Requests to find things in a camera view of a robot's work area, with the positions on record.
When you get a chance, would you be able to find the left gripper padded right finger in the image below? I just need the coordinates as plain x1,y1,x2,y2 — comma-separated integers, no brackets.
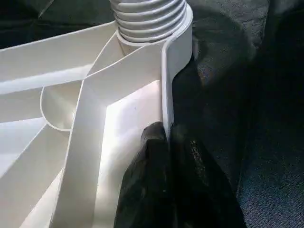
170,124,247,228

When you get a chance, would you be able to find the white plastic table leg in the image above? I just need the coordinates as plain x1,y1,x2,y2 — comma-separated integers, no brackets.
109,0,187,43

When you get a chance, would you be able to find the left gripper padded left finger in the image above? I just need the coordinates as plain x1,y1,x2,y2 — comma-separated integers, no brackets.
114,122,172,228

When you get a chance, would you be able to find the white plastic table top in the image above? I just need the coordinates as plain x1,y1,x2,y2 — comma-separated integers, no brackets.
0,5,194,228

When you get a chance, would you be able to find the black work mat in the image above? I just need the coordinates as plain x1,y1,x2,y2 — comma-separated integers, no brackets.
0,0,304,228

